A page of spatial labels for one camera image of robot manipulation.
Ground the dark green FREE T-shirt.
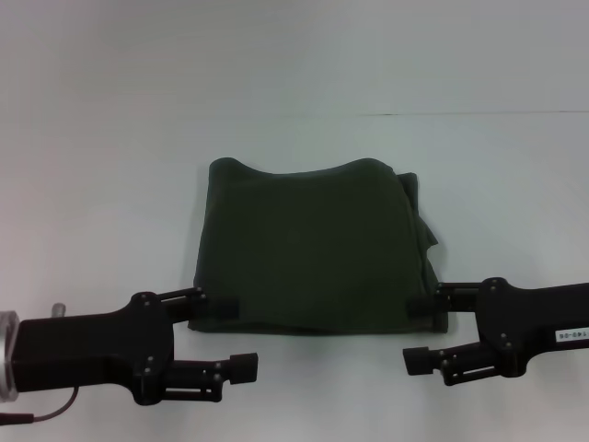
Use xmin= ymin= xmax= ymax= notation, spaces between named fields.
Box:
xmin=187 ymin=157 xmax=450 ymax=336

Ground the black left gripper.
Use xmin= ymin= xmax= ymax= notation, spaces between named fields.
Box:
xmin=8 ymin=285 xmax=260 ymax=406

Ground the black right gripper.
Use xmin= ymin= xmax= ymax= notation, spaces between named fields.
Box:
xmin=402 ymin=276 xmax=589 ymax=387

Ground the left gripper cable with plug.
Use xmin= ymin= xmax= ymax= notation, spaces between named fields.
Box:
xmin=0 ymin=386 xmax=82 ymax=424

